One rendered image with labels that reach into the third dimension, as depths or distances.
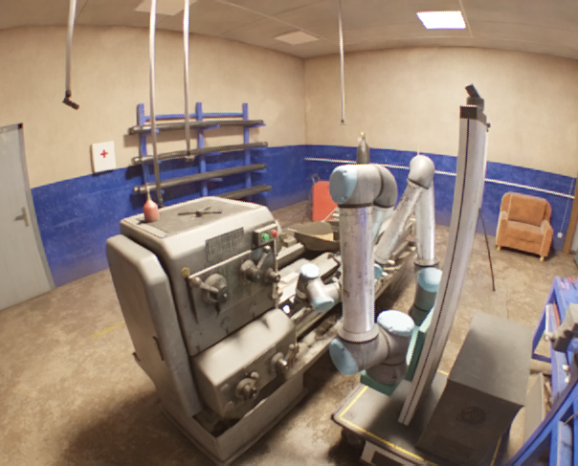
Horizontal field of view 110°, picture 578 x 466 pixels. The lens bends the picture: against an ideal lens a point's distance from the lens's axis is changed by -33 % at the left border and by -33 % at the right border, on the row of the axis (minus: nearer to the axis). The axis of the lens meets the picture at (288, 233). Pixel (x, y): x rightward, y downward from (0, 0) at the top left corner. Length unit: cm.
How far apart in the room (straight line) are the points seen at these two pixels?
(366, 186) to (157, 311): 80
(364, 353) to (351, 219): 47
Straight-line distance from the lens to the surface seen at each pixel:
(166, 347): 116
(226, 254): 116
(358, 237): 93
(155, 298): 104
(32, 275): 430
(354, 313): 102
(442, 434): 147
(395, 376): 130
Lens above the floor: 167
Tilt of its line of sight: 20 degrees down
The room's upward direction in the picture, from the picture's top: 1 degrees counter-clockwise
